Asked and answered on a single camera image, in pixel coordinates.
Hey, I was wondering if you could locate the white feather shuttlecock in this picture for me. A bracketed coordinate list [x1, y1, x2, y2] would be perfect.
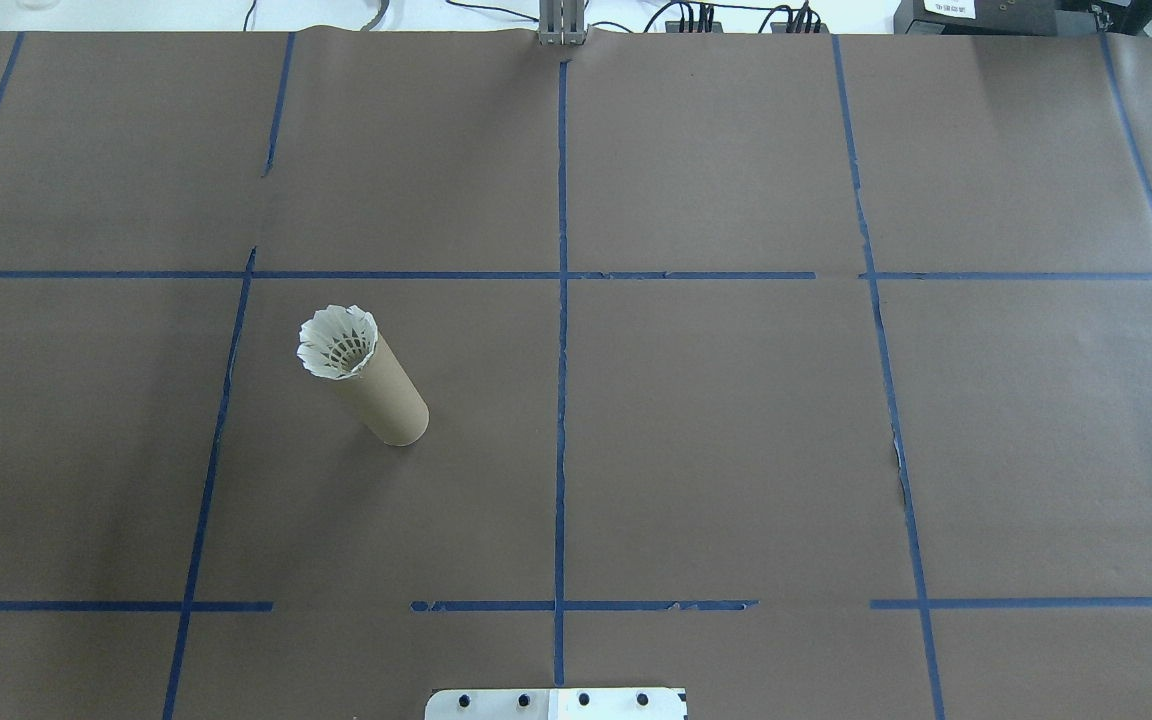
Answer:
[295, 303, 380, 382]

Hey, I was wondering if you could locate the brown cardboard tube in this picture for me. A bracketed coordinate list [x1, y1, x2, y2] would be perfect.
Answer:
[320, 332, 431, 448]

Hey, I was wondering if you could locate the white column stand with plate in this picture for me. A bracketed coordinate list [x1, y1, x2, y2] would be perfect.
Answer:
[424, 686, 689, 720]

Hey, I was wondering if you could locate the black box with white label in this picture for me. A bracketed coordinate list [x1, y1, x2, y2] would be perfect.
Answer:
[893, 0, 1069, 37]

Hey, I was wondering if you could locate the white side desk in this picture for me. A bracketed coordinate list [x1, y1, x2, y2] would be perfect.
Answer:
[0, 0, 899, 35]

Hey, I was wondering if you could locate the black electronic device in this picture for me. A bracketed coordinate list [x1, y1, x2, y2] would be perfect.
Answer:
[1056, 0, 1152, 23]

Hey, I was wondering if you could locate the grey metal post mount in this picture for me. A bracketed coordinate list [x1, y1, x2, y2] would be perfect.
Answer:
[536, 0, 589, 49]

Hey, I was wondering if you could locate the black cable plug cluster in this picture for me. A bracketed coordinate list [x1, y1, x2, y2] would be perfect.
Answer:
[644, 2, 721, 35]
[758, 2, 829, 35]

